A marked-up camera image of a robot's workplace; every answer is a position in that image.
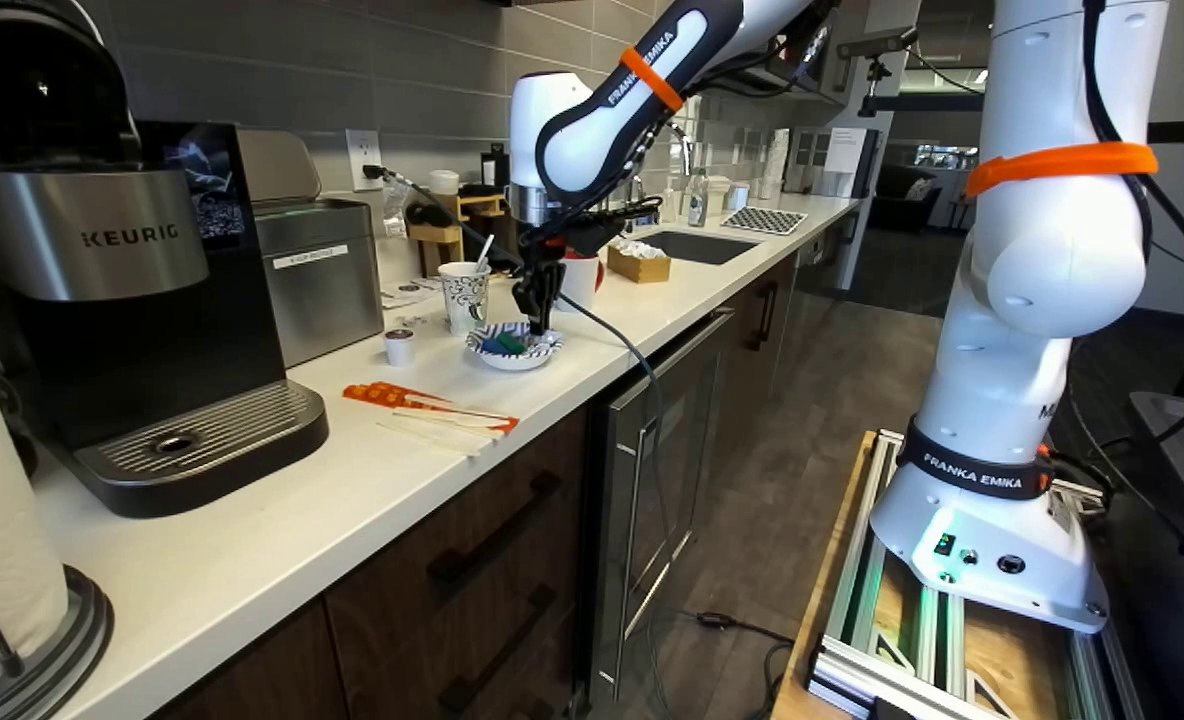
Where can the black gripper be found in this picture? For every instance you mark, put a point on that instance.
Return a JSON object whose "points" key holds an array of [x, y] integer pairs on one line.
{"points": [[558, 242]]}

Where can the small green packet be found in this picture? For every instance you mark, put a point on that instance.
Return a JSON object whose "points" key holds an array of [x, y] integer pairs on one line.
{"points": [[509, 340]]}

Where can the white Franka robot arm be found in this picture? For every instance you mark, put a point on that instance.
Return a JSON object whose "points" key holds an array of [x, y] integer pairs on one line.
{"points": [[1047, 267]]}

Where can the blue patterned ceramic bowl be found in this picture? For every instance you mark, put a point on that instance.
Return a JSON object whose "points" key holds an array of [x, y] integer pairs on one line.
{"points": [[515, 353]]}

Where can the white plastic cutlery packet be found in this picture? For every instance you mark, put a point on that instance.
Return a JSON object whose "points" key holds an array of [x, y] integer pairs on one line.
{"points": [[465, 427]]}

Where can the white mug red inside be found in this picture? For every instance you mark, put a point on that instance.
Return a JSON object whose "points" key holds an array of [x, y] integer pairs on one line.
{"points": [[580, 276]]}

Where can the white paper cup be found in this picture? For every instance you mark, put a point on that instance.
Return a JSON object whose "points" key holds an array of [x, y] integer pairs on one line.
{"points": [[462, 300]]}

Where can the wooden tissue box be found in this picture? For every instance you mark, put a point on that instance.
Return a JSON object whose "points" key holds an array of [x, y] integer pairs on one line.
{"points": [[643, 267]]}

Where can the wooden condiment organizer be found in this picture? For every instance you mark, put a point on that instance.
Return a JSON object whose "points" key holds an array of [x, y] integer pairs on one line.
{"points": [[444, 224]]}

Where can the small white creamer cup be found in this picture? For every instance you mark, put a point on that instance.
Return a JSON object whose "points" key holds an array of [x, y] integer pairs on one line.
{"points": [[397, 349]]}

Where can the black countertop sink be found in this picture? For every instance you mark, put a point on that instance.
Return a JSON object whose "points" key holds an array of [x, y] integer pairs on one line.
{"points": [[696, 247]]}

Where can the orange utensil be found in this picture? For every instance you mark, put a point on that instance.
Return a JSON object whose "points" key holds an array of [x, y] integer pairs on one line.
{"points": [[392, 398]]}

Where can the stainless steel bread box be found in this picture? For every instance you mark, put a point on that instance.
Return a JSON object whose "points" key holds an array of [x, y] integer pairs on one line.
{"points": [[314, 267]]}

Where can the grey dish drying mat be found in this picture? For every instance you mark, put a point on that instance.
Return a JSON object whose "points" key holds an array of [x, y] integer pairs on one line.
{"points": [[764, 222]]}

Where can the dark wooden drawer cabinet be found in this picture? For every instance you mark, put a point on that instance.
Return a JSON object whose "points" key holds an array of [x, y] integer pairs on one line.
{"points": [[392, 612]]}

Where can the black Keurig coffee machine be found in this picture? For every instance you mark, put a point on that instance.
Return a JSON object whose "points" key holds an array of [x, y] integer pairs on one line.
{"points": [[99, 267]]}

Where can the grey paper towel holder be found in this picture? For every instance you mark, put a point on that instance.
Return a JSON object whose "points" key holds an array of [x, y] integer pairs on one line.
{"points": [[64, 652]]}

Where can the white wall outlet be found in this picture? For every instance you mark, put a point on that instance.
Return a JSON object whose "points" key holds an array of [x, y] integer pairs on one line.
{"points": [[360, 159]]}

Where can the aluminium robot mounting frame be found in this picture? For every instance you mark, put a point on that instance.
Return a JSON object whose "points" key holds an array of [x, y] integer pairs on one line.
{"points": [[886, 640]]}

